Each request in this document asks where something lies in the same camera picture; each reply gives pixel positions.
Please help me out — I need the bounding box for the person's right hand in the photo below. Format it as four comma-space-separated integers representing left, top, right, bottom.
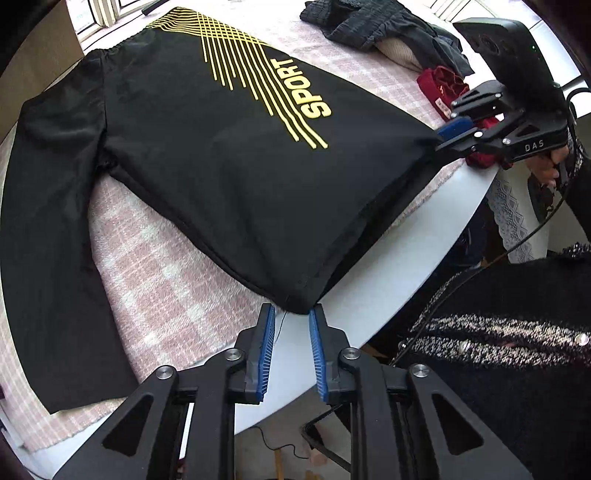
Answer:
529, 147, 571, 187

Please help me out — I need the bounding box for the black shirt with yellow print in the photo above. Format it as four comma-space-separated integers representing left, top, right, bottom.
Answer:
0, 6, 445, 414

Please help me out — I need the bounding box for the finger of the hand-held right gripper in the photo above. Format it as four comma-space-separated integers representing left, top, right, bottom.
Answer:
438, 80, 509, 140
433, 114, 527, 161

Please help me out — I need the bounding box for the cream knitted garment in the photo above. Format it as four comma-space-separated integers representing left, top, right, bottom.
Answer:
374, 37, 426, 73

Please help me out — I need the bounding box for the dark grey garment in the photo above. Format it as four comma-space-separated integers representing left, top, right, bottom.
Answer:
299, 0, 475, 77

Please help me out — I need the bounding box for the red garment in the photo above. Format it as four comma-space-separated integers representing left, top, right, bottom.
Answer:
416, 66, 514, 169

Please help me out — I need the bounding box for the window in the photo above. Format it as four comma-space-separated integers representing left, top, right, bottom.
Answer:
69, 0, 167, 37

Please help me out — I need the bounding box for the black metal frame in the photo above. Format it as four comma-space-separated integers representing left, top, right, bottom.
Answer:
301, 405, 356, 472

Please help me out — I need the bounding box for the white lace cloth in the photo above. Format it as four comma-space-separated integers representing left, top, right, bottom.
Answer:
489, 176, 550, 264

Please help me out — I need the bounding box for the person's right forearm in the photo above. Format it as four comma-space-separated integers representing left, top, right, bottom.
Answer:
557, 137, 591, 259

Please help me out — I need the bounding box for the pink plaid blanket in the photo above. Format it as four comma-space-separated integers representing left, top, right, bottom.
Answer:
0, 0, 462, 452

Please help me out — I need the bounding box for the person's tweed jacket torso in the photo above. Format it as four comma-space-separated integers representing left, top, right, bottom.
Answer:
390, 244, 591, 480

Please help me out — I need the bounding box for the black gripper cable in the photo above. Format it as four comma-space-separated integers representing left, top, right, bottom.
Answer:
392, 86, 591, 365

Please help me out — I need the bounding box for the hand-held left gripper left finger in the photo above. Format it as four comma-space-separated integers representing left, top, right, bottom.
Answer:
53, 303, 278, 480

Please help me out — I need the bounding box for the thin black floor cable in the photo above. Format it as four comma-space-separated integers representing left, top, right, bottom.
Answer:
253, 425, 309, 460

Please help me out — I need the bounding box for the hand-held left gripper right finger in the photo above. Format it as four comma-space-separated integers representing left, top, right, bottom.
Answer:
308, 306, 533, 480

